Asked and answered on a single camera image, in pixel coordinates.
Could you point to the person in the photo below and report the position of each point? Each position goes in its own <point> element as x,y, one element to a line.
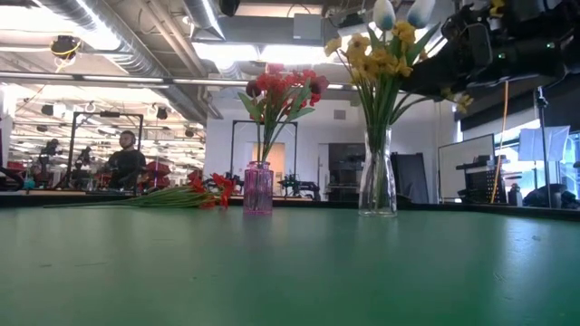
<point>127,167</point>

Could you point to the black perforated rack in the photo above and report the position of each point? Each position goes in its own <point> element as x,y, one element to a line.
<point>482,185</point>

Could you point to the white artificial tulip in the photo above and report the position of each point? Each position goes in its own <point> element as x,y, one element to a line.
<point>384,16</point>
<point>420,11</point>

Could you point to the silver ventilation duct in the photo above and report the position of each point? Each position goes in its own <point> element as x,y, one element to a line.
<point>136,59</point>

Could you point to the black background robot arm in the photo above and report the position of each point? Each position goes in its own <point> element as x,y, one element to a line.
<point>299,186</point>

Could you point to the black gantry frame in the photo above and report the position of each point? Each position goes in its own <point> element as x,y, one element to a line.
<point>233,154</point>
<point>109,114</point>

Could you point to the dark grey panel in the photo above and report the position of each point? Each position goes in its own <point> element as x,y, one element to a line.
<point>410,176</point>

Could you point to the long ceiling light bar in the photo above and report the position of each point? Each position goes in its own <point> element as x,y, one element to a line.
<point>122,79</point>

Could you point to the black ceiling device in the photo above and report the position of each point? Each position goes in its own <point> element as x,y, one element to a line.
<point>64,45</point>

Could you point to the black tripod light stand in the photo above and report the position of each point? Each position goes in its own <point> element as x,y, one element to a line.
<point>542,117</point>

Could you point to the green table mat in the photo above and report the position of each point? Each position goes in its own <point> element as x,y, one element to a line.
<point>272,280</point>

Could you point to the black cabinet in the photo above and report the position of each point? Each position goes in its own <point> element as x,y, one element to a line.
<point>344,167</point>

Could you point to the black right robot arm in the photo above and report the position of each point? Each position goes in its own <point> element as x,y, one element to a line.
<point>534,50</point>

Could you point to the red artificial flower bunch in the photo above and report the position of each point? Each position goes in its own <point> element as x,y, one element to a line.
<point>158,197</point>
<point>276,81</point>

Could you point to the white framed board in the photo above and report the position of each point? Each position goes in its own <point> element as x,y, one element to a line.
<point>462,154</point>

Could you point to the grey wall vent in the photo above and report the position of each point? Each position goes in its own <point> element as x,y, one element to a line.
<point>340,114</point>

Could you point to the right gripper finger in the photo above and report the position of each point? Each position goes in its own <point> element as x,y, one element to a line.
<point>435,79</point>

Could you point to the pink glass vase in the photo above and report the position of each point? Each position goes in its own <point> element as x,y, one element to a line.
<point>258,190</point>

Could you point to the white softbox panel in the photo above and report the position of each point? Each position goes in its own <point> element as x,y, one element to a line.
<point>544,142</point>

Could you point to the clear glass vase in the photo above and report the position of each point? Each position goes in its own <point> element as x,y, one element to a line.
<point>377,181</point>

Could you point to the grey bottle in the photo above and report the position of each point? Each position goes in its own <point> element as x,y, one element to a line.
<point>515,197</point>

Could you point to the black bag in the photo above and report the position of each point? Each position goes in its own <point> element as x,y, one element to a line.
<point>548,197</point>

